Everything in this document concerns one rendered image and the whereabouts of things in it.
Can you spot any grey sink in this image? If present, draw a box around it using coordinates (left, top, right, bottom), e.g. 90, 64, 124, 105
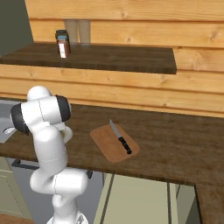
0, 99, 26, 144

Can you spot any black dishwasher handle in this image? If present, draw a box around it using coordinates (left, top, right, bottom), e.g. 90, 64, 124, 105
10, 158, 94, 179

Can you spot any dark spice jar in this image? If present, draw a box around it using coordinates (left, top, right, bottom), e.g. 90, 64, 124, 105
54, 29, 71, 60

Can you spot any grey dishwasher front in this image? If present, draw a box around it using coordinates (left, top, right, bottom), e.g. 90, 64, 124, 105
6, 157, 105, 224

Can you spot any brown wooden cutting board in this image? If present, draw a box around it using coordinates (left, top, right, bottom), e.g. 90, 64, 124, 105
89, 122, 141, 164

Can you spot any dark wooden shelf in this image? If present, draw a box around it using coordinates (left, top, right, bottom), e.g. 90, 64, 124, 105
0, 42, 179, 75

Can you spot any pale green cupboard door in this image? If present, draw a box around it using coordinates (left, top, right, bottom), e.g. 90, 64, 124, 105
93, 172, 172, 224
0, 156, 33, 221
174, 183, 202, 224

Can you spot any black-handled kitchen knife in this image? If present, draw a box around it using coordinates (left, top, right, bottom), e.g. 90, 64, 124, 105
108, 118, 133, 155

